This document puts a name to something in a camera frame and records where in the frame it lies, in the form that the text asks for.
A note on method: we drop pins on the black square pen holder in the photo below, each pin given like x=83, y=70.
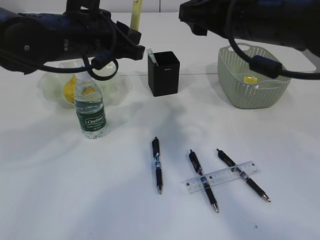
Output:
x=163, y=77

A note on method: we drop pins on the teal utility knife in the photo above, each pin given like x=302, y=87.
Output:
x=151, y=56

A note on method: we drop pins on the black pen middle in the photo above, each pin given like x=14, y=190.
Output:
x=206, y=186

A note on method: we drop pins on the black pen right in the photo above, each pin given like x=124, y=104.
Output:
x=243, y=175

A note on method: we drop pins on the clear water bottle green label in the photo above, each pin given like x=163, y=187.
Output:
x=89, y=106

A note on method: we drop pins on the green woven plastic basket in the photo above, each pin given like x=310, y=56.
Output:
x=231, y=71

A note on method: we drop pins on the translucent green wavy glass plate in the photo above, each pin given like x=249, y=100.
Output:
x=52, y=84

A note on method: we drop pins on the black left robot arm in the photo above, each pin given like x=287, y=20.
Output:
x=34, y=41

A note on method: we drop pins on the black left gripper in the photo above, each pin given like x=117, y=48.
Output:
x=92, y=32

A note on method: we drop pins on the black pen left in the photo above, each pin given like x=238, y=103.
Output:
x=158, y=168

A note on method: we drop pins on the black pen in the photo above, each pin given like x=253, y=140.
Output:
x=158, y=168
x=243, y=175
x=206, y=186

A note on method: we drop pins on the yellow pear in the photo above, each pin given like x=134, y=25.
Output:
x=69, y=91

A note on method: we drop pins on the yellow-green utility knife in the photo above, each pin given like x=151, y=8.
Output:
x=136, y=14

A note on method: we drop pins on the clear plastic ruler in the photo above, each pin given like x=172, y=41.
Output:
x=220, y=177

